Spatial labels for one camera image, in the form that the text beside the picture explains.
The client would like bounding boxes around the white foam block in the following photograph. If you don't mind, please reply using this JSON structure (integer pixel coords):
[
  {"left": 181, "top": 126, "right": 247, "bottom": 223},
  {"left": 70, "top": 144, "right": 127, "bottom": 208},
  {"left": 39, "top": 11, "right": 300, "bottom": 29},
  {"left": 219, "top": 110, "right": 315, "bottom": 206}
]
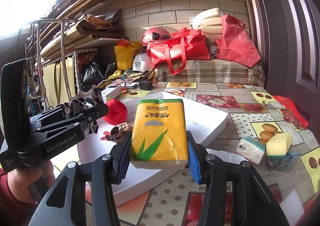
[{"left": 279, "top": 188, "right": 307, "bottom": 221}]

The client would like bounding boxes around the pink nonwoven bag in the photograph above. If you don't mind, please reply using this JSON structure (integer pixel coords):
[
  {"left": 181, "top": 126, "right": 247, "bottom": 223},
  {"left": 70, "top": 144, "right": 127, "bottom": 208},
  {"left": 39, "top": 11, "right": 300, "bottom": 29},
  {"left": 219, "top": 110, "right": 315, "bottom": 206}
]
[{"left": 215, "top": 14, "right": 261, "bottom": 68}]

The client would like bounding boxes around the leopard print scrunchie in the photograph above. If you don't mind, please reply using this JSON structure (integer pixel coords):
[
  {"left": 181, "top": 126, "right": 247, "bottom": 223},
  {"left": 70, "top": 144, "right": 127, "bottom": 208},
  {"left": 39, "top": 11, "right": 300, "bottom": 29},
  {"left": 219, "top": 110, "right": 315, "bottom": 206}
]
[{"left": 61, "top": 86, "right": 104, "bottom": 135}]

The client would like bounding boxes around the yellow shopping bag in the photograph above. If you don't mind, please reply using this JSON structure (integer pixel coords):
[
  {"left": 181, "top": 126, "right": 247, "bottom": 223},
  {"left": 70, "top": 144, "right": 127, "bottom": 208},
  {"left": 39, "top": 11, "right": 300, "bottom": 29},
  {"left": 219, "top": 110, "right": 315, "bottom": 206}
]
[{"left": 114, "top": 39, "right": 142, "bottom": 70}]

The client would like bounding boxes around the red tote bag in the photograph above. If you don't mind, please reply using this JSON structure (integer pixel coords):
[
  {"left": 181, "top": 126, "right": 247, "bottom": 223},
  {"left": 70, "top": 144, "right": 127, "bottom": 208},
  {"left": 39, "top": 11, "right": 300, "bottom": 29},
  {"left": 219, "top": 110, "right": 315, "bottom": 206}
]
[{"left": 146, "top": 28, "right": 210, "bottom": 75}]

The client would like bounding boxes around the black plastic bag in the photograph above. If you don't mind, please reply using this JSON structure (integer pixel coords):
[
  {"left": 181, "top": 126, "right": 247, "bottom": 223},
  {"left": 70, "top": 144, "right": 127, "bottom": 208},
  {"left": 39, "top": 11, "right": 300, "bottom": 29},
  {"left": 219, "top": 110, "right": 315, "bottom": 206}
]
[
  {"left": 82, "top": 61, "right": 104, "bottom": 85},
  {"left": 104, "top": 62, "right": 117, "bottom": 79}
]

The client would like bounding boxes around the yellow curtain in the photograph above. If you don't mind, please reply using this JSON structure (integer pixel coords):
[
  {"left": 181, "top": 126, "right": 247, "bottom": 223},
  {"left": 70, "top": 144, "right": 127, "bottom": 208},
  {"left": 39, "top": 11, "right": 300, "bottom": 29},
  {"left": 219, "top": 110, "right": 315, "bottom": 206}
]
[{"left": 41, "top": 56, "right": 77, "bottom": 108}]

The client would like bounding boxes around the plaid blanket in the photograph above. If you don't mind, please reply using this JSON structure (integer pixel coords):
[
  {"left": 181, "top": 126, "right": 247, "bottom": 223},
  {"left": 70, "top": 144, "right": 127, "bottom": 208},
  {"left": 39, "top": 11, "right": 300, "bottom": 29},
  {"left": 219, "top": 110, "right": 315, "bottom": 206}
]
[{"left": 154, "top": 60, "right": 265, "bottom": 88}]

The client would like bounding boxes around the small teal tissue pack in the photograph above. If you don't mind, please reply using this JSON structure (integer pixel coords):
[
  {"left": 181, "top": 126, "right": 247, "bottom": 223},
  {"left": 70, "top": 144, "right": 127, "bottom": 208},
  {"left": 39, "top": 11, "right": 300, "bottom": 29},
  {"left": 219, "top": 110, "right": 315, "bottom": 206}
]
[{"left": 236, "top": 136, "right": 266, "bottom": 165}]

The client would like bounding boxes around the small black box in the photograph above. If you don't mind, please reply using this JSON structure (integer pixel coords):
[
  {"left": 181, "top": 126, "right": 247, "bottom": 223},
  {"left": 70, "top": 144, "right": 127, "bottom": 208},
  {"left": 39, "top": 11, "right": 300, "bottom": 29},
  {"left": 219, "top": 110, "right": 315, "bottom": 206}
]
[{"left": 139, "top": 80, "right": 153, "bottom": 91}]

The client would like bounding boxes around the white power bank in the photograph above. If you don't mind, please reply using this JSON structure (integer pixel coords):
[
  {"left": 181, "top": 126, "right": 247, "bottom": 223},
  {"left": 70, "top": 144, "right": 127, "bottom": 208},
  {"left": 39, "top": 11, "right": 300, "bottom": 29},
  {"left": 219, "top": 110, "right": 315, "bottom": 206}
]
[{"left": 100, "top": 86, "right": 127, "bottom": 99}]

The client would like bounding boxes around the white foam roll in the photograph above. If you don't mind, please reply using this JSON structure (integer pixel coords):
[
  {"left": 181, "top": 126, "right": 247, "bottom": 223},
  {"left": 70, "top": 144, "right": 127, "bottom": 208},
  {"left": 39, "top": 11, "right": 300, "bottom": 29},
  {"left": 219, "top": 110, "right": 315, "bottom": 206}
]
[{"left": 192, "top": 8, "right": 227, "bottom": 40}]

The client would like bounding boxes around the fruit print tablecloth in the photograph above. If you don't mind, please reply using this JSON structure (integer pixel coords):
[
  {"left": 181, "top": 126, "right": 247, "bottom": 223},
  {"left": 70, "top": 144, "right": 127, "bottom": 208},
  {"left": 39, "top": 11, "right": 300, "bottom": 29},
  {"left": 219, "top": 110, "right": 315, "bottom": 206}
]
[{"left": 50, "top": 81, "right": 320, "bottom": 226}]

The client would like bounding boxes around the white shallow box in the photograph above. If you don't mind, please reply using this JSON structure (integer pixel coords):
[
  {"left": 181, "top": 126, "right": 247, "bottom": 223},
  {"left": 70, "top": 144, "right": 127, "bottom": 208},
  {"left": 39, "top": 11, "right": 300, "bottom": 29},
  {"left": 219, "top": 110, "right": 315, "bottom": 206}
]
[{"left": 77, "top": 91, "right": 228, "bottom": 208}]

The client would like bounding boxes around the person's left hand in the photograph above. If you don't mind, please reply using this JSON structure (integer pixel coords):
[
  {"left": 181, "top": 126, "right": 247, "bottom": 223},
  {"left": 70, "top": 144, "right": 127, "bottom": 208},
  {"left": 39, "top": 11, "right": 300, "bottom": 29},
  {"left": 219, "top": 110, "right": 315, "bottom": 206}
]
[{"left": 7, "top": 161, "right": 55, "bottom": 204}]

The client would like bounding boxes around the yellow tissue pack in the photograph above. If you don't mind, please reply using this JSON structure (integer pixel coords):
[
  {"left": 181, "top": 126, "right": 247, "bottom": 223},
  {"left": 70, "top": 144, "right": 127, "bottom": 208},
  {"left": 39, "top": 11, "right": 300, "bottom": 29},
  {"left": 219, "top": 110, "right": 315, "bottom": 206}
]
[{"left": 129, "top": 99, "right": 189, "bottom": 170}]

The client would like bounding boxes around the blue-grey cloth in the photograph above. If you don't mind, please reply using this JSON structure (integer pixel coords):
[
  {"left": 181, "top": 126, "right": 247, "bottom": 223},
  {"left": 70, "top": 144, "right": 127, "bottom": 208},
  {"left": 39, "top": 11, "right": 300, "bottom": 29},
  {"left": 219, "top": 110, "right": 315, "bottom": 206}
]
[{"left": 265, "top": 152, "right": 300, "bottom": 172}]

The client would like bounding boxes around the brown scrunchie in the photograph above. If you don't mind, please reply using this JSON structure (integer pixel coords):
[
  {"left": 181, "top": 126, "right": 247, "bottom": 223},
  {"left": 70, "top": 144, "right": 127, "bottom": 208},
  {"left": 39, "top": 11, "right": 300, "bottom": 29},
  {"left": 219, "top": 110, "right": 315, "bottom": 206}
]
[{"left": 104, "top": 122, "right": 133, "bottom": 144}]

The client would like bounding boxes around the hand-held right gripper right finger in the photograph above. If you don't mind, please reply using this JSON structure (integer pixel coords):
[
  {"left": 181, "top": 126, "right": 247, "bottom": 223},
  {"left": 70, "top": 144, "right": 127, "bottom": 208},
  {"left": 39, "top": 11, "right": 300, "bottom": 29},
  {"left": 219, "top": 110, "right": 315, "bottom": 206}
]
[{"left": 186, "top": 131, "right": 289, "bottom": 226}]

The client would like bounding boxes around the red plastic bag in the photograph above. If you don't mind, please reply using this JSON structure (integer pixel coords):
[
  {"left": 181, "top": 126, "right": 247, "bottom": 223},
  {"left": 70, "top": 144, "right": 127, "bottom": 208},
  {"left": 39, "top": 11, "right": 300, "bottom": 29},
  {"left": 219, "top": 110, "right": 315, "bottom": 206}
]
[{"left": 272, "top": 95, "right": 309, "bottom": 130}]

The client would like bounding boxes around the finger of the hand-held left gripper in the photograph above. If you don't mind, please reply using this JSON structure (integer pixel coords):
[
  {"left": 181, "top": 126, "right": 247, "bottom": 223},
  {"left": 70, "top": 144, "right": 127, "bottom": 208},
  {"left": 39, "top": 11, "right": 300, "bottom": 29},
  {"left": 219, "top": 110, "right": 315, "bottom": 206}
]
[
  {"left": 35, "top": 114, "right": 99, "bottom": 139},
  {"left": 30, "top": 102, "right": 110, "bottom": 127}
]

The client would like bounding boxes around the white helmet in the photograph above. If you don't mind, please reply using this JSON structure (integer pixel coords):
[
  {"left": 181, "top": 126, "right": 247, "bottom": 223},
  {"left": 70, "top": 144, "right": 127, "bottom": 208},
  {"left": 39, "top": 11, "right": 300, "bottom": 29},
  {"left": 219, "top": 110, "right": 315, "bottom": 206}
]
[{"left": 132, "top": 52, "right": 155, "bottom": 74}]

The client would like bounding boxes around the person's left forearm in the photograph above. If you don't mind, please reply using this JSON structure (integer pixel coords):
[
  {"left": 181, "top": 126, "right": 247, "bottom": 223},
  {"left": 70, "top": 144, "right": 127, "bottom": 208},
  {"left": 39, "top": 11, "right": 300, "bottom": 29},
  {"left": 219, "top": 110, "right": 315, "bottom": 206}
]
[{"left": 0, "top": 168, "right": 33, "bottom": 216}]

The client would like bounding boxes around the chrome clothes rack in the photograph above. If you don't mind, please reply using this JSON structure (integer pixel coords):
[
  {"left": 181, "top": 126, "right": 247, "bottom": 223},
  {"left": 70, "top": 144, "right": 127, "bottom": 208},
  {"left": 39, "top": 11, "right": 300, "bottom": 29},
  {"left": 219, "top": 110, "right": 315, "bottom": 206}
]
[{"left": 16, "top": 18, "right": 83, "bottom": 99}]

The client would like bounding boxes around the white paper napkin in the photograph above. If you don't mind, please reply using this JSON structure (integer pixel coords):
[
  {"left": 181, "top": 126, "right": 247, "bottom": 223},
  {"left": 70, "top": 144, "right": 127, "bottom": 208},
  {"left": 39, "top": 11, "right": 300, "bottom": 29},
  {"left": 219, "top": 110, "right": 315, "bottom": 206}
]
[{"left": 205, "top": 148, "right": 244, "bottom": 167}]

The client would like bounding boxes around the yellow sponge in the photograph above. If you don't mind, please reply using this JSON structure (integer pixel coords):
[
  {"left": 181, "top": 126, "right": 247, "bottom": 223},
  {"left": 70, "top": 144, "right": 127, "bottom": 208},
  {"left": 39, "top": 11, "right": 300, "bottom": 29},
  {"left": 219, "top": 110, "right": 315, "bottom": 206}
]
[{"left": 265, "top": 131, "right": 293, "bottom": 157}]

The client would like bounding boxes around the red plush apple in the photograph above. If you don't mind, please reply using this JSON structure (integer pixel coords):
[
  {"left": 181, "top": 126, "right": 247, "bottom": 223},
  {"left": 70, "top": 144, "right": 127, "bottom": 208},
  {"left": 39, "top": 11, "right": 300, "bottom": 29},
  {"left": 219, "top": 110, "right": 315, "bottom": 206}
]
[{"left": 103, "top": 99, "right": 128, "bottom": 126}]

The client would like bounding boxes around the pink helmet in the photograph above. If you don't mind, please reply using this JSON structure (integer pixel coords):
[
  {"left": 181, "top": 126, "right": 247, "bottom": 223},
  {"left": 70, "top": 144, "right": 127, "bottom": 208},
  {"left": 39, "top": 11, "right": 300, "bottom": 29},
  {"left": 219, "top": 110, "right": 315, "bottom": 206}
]
[{"left": 142, "top": 27, "right": 172, "bottom": 48}]

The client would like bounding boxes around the metal shelf rack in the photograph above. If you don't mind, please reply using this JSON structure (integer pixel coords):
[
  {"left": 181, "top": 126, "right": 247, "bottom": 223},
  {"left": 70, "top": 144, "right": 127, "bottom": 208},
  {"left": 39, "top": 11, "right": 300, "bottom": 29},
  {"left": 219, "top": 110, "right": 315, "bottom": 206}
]
[{"left": 25, "top": 36, "right": 124, "bottom": 107}]

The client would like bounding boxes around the red printed carton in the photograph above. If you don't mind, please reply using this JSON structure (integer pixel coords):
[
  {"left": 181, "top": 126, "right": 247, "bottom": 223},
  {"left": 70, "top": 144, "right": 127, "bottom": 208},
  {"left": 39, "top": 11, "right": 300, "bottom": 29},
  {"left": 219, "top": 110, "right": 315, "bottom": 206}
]
[{"left": 77, "top": 51, "right": 97, "bottom": 67}]

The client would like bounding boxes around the yellow plastic sheet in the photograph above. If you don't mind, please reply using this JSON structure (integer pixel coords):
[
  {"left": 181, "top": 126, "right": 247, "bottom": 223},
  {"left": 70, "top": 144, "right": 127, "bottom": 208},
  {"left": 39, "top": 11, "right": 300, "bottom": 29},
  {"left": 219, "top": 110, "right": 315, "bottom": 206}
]
[{"left": 105, "top": 68, "right": 157, "bottom": 84}]

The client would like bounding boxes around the brown metal door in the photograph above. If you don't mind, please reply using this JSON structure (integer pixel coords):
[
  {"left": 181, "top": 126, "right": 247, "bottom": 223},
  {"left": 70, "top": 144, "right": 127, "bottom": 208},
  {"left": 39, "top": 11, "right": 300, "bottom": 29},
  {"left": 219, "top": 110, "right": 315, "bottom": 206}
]
[{"left": 250, "top": 0, "right": 320, "bottom": 142}]

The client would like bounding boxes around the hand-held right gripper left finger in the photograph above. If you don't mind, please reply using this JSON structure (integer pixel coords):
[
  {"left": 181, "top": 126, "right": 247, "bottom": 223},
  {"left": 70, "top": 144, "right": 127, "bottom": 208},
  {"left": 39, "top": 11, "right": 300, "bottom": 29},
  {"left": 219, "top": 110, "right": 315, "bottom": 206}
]
[{"left": 29, "top": 132, "right": 133, "bottom": 226}]

